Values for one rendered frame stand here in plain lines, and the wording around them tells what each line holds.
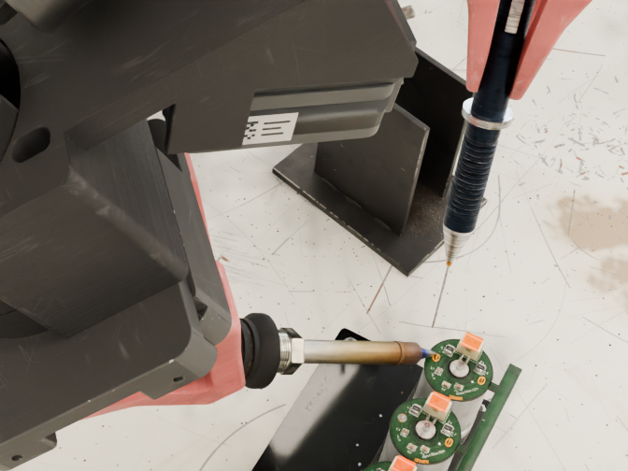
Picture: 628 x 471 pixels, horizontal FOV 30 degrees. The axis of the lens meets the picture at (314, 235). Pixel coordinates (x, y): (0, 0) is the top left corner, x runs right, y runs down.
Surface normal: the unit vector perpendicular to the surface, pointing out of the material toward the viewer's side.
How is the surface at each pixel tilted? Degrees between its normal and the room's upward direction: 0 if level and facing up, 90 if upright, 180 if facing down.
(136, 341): 28
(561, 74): 0
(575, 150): 0
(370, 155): 90
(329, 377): 0
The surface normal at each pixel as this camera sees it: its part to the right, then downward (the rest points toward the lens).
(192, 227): 0.88, -0.43
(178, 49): -0.38, -0.41
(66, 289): 0.29, 0.80
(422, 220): 0.08, -0.58
